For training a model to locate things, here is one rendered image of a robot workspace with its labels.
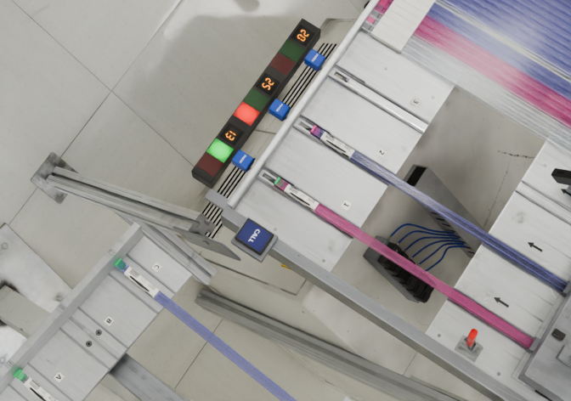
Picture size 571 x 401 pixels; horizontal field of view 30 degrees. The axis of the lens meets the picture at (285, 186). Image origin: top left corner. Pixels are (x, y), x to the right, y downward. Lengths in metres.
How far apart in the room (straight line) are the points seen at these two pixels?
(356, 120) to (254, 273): 0.48
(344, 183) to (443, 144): 0.44
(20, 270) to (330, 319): 0.72
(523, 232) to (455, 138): 0.44
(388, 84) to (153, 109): 0.79
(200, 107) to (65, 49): 0.37
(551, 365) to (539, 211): 0.27
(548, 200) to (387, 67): 0.35
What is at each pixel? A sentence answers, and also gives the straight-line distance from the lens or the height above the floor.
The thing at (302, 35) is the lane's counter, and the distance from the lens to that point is 1.88.
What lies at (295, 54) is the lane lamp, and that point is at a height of 0.67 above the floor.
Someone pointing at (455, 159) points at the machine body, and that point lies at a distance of 2.19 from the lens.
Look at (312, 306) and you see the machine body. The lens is 2.02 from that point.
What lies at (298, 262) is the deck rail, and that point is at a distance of 1.73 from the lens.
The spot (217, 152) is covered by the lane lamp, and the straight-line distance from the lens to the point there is 1.80.
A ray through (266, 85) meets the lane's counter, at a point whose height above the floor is 0.66.
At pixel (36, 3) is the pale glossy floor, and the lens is 2.35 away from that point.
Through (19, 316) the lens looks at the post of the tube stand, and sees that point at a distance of 2.24.
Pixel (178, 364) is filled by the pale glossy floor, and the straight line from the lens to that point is 2.64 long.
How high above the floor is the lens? 2.19
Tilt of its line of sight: 54 degrees down
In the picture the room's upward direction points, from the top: 104 degrees clockwise
